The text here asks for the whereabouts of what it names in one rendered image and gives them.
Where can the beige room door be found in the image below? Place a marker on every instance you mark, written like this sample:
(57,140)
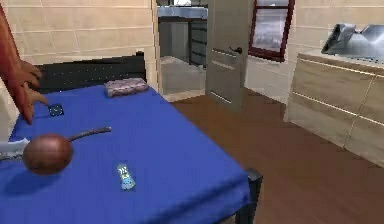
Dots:
(226,53)

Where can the grey patterned pillow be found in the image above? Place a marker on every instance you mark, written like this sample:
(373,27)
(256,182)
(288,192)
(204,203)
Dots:
(126,87)

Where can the dark kitchen cabinet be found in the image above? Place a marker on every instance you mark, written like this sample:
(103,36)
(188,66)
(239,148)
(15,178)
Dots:
(186,36)

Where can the blue remote control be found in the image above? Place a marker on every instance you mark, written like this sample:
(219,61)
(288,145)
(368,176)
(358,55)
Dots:
(126,176)

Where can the grey baseball bat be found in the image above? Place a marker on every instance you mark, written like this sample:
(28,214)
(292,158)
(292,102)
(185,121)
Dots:
(90,132)

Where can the dark red framed window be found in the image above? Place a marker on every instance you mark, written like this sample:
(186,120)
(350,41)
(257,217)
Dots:
(270,29)

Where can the small dark blue square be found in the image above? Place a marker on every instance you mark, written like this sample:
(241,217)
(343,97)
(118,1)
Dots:
(55,110)

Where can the beige chest of drawers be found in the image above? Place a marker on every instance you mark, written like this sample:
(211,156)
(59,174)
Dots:
(336,103)

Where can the grey cloth heap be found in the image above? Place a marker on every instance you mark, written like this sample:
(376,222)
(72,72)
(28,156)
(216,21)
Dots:
(355,40)

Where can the white object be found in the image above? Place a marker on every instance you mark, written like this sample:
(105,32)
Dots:
(11,147)

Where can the blue bed with black frame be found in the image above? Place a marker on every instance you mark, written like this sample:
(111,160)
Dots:
(160,140)

